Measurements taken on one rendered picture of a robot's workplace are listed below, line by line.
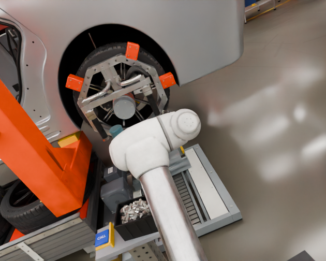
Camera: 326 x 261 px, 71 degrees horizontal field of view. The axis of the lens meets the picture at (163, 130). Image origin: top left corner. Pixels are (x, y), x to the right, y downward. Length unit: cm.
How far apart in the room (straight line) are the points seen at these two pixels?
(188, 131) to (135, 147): 17
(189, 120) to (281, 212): 108
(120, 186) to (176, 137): 91
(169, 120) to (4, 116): 75
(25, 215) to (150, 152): 126
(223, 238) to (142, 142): 102
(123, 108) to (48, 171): 53
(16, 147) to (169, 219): 83
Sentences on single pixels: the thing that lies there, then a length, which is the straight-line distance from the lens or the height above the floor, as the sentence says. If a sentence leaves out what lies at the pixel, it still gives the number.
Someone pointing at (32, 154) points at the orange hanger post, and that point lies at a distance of 126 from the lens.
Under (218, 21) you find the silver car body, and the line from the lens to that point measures 166.
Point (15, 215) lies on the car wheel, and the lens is 187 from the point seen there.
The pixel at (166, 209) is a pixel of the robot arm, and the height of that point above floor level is 84.
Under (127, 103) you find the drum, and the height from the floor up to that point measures 88.
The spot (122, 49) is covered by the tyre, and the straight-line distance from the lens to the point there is 153.
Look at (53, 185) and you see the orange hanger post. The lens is 135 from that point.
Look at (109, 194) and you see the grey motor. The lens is 160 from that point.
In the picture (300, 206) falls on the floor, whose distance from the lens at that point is 168.
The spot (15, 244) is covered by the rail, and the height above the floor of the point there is 39.
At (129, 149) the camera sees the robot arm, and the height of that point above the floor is 98.
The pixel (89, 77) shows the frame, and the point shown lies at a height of 108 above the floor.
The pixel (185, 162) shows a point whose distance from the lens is 187.
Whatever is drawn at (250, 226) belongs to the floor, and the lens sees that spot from 160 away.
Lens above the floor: 134
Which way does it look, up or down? 30 degrees down
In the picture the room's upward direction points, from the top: 24 degrees counter-clockwise
